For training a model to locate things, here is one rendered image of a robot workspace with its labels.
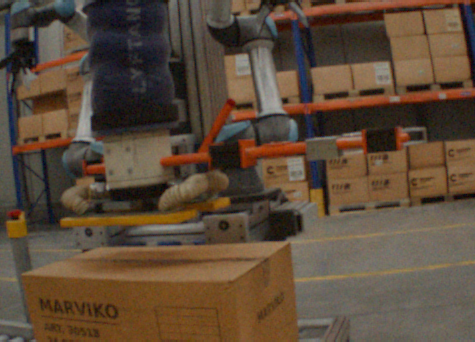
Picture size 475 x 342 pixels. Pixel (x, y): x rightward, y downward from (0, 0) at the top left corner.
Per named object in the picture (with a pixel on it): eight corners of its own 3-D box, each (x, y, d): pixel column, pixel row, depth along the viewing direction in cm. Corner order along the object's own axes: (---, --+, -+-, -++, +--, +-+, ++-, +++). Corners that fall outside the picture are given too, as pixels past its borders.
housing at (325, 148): (306, 161, 128) (304, 139, 128) (314, 158, 135) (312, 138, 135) (337, 158, 126) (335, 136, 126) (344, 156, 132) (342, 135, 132)
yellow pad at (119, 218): (60, 227, 142) (57, 207, 141) (82, 221, 151) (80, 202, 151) (178, 224, 129) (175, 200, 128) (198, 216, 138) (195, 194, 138)
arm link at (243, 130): (217, 165, 207) (212, 125, 206) (256, 160, 209) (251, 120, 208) (221, 166, 195) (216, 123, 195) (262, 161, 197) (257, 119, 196)
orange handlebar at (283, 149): (54, 180, 155) (52, 167, 155) (112, 170, 183) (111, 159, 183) (408, 146, 120) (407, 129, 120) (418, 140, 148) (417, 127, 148)
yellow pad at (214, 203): (101, 216, 159) (98, 198, 159) (120, 211, 168) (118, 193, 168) (214, 210, 146) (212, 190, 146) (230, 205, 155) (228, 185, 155)
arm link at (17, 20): (34, 0, 197) (18, -1, 189) (35, 27, 197) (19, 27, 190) (22, 6, 201) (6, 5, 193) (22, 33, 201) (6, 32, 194)
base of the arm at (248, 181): (226, 192, 212) (222, 163, 211) (268, 188, 207) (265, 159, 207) (211, 198, 198) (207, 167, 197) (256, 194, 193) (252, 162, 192)
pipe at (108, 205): (63, 212, 143) (60, 189, 143) (115, 199, 166) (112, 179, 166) (180, 206, 130) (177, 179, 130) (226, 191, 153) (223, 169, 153)
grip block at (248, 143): (207, 171, 136) (204, 144, 135) (225, 167, 145) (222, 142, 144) (243, 167, 132) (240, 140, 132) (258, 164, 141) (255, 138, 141)
